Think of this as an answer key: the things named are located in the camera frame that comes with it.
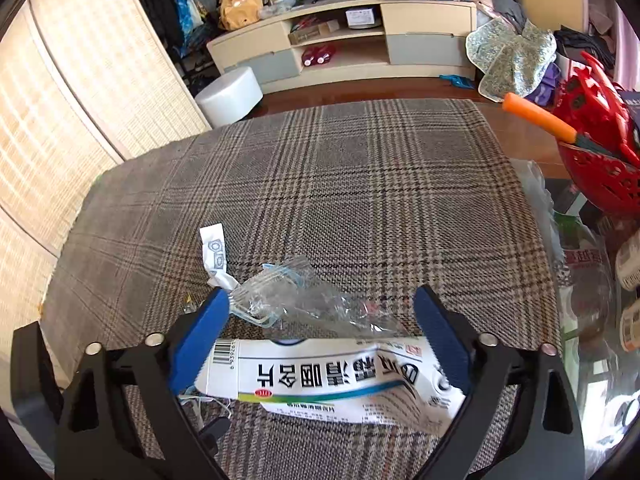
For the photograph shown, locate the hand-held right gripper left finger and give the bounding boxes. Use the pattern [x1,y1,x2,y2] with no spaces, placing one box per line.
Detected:
[54,287,231,480]

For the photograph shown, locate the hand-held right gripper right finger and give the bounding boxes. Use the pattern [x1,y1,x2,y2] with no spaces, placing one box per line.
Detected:
[412,284,586,480]

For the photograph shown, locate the white printed paper strip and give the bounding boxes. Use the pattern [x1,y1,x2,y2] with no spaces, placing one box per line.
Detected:
[198,223,240,294]

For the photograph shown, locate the clear plastic wrapper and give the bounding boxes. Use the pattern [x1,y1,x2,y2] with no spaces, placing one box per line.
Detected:
[229,255,412,342]

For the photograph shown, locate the white medicine box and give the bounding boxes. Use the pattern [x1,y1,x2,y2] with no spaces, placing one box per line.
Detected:
[194,335,469,437]

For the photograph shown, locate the clear plastic bag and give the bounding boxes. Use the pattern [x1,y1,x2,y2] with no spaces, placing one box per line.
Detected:
[510,159,618,346]

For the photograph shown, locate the grey plaid tablecloth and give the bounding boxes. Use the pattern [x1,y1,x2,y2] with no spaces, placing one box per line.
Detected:
[42,98,565,480]

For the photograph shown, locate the red plastic basket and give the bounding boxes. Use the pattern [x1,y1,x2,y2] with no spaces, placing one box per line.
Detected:
[552,52,640,219]

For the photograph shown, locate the white round stool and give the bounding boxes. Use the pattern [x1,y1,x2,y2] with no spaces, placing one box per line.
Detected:
[194,66,264,129]

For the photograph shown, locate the bamboo folding screen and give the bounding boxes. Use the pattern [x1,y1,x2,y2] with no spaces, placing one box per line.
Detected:
[0,0,213,386]

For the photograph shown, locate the green floral cloth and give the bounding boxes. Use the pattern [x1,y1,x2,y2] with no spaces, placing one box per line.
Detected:
[465,19,557,104]

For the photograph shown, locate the cream television cabinet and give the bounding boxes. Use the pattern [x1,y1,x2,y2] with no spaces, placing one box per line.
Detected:
[206,0,479,87]

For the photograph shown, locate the cardboard box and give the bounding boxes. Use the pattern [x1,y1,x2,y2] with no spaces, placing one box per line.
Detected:
[288,19,341,44]

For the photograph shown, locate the small white box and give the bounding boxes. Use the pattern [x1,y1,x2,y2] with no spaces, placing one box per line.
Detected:
[344,7,379,29]

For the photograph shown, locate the yellow plush backpack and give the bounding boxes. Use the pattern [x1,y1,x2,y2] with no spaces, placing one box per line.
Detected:
[219,0,264,31]

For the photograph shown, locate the black coat rack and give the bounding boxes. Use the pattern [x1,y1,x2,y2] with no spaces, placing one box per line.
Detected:
[131,0,222,78]

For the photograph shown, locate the orange handled tool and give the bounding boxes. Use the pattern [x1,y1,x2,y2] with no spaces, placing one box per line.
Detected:
[502,92,579,144]

